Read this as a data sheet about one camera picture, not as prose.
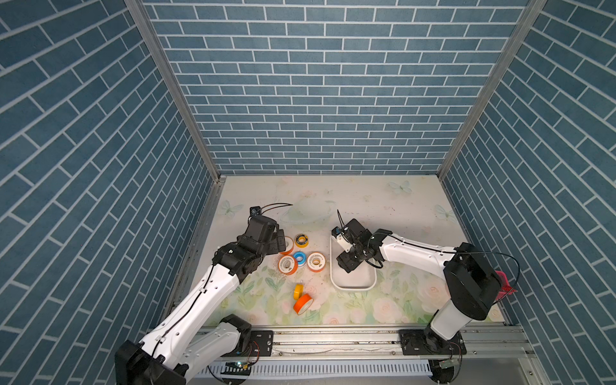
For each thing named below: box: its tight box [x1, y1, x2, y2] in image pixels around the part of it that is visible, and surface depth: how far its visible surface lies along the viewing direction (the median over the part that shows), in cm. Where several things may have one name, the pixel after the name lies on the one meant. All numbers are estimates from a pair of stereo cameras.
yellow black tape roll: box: [295, 233, 309, 249], surface depth 98 cm
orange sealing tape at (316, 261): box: [306, 251, 326, 273], surface depth 90 cm
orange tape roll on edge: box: [292, 293, 314, 316], surface depth 79 cm
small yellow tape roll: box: [293, 283, 304, 300], surface depth 82 cm
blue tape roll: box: [292, 250, 308, 268], surface depth 93 cm
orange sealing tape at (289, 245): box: [279, 235, 295, 256], surface depth 96 cm
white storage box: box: [330, 238, 377, 292], surface depth 85 cm
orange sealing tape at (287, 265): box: [277, 255, 299, 276], surface depth 90 cm
